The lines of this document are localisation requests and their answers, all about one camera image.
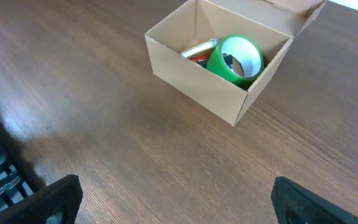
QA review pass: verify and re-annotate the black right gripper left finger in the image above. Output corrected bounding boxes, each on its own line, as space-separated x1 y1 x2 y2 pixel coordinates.
0 174 83 224

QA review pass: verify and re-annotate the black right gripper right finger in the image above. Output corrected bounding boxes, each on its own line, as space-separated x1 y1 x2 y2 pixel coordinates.
271 177 358 224

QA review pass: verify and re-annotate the green tape roll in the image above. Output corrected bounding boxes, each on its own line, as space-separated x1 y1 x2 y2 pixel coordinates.
206 34 264 90

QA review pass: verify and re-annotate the brown cardboard box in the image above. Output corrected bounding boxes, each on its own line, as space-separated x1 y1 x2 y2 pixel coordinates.
145 0 326 126

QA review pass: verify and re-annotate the red black stapler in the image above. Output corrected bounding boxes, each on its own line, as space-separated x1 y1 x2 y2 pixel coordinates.
190 54 210 63

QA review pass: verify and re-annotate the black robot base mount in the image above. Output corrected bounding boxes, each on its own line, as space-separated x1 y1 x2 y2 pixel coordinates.
0 113 45 212

